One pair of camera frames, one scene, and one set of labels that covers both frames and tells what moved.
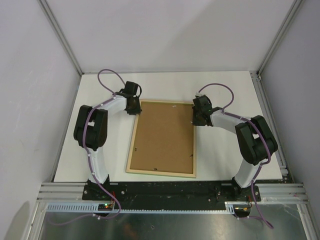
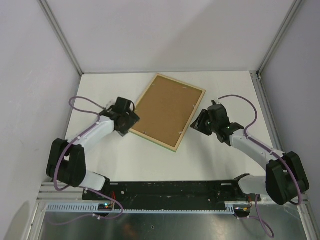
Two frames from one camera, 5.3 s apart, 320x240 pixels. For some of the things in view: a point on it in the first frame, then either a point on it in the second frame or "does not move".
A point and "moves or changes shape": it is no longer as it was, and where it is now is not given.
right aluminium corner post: (288, 19) does not move
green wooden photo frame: (130, 160) -> (167, 111)
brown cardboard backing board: (163, 139) moves or changes shape
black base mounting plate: (171, 195) does not move
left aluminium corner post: (53, 20) does not move
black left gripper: (137, 110) -> (133, 119)
